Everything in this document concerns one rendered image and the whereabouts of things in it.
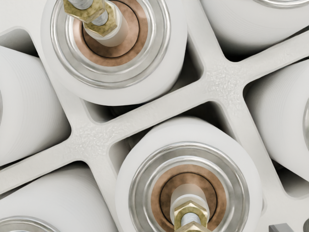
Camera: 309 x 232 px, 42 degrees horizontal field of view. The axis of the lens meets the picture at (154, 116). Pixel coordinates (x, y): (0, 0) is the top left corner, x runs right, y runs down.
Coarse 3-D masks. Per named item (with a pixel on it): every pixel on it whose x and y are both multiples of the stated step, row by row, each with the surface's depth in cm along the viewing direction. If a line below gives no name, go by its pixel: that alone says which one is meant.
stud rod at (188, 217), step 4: (184, 216) 21; (188, 216) 20; (192, 216) 20; (196, 216) 21; (184, 220) 20; (188, 220) 20; (192, 220) 20; (196, 220) 20; (184, 224) 19; (200, 224) 20
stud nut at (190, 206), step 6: (186, 204) 21; (192, 204) 21; (198, 204) 22; (174, 210) 21; (180, 210) 21; (186, 210) 21; (192, 210) 21; (198, 210) 21; (204, 210) 21; (174, 216) 21; (180, 216) 21; (204, 216) 21; (174, 222) 21; (180, 222) 21; (204, 222) 21; (174, 228) 21
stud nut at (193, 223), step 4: (188, 224) 18; (192, 224) 17; (196, 224) 18; (180, 228) 18; (184, 228) 17; (188, 228) 17; (192, 228) 17; (196, 228) 17; (200, 228) 17; (204, 228) 18
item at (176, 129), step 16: (160, 128) 27; (176, 128) 26; (192, 128) 26; (208, 128) 26; (144, 144) 26; (160, 144) 25; (208, 144) 25; (224, 144) 25; (128, 160) 26; (240, 160) 25; (128, 176) 26; (256, 176) 26; (128, 192) 26; (256, 192) 25; (256, 208) 25; (128, 224) 26; (256, 224) 26
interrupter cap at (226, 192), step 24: (168, 144) 25; (192, 144) 25; (144, 168) 25; (168, 168) 25; (192, 168) 25; (216, 168) 25; (144, 192) 25; (168, 192) 25; (216, 192) 25; (240, 192) 25; (144, 216) 25; (168, 216) 26; (216, 216) 25; (240, 216) 25
